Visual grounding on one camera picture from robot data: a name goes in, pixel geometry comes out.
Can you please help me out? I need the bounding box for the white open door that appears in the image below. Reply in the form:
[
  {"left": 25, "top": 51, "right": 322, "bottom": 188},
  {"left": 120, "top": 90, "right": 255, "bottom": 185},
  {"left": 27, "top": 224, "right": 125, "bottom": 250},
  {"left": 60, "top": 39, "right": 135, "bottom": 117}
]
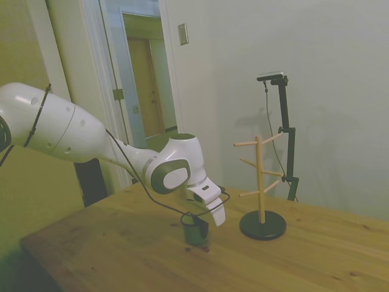
[{"left": 99, "top": 0, "right": 147, "bottom": 150}]

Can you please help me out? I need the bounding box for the black box object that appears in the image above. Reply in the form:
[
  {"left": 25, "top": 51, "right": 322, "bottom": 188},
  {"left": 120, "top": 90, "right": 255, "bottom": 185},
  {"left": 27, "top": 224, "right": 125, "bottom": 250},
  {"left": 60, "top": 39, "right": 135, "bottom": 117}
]
[{"left": 74, "top": 158, "right": 109, "bottom": 209}]

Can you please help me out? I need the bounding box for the teal mug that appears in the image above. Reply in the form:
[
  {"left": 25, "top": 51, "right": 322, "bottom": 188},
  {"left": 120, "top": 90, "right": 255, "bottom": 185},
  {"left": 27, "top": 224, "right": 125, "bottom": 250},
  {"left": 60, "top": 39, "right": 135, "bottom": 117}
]
[{"left": 180, "top": 212, "right": 210, "bottom": 246}]

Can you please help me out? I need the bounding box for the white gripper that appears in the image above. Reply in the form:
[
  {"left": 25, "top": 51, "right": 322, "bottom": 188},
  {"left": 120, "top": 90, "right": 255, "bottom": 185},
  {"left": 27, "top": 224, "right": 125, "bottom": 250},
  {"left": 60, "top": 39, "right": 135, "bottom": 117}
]
[{"left": 185, "top": 176, "right": 227, "bottom": 238}]

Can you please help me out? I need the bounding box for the black camera stand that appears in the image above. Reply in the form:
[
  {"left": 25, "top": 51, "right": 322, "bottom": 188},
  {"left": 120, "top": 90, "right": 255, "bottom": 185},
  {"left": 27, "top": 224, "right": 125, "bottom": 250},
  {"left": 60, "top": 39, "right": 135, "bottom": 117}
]
[{"left": 269, "top": 77, "right": 300, "bottom": 202}]

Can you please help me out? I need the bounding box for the wooden far door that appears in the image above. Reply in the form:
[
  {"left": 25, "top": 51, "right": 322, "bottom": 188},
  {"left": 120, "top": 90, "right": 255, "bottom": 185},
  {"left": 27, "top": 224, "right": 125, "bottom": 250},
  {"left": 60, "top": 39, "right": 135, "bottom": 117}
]
[{"left": 127, "top": 37, "right": 167, "bottom": 138}]

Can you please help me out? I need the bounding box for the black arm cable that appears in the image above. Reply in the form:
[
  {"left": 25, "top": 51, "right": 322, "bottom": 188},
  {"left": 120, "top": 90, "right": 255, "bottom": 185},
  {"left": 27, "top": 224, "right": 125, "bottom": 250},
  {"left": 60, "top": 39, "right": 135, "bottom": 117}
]
[{"left": 0, "top": 83, "right": 232, "bottom": 221}]

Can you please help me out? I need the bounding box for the metal wall switch plate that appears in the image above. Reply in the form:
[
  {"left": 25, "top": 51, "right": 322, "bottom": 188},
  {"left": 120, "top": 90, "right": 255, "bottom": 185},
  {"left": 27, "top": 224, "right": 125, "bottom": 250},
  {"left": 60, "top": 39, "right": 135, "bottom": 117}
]
[{"left": 177, "top": 23, "right": 190, "bottom": 47}]

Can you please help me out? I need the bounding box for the grey exterior camera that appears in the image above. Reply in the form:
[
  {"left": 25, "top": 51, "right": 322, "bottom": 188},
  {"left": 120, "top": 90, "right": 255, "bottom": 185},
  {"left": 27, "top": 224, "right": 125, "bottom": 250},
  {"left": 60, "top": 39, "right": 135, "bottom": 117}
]
[{"left": 256, "top": 71, "right": 287, "bottom": 82}]

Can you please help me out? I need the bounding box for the wooden mug tree black base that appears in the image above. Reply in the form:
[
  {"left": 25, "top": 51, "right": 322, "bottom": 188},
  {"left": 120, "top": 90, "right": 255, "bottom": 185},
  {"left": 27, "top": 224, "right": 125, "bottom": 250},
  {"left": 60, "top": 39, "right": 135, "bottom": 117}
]
[{"left": 233, "top": 136, "right": 287, "bottom": 242}]

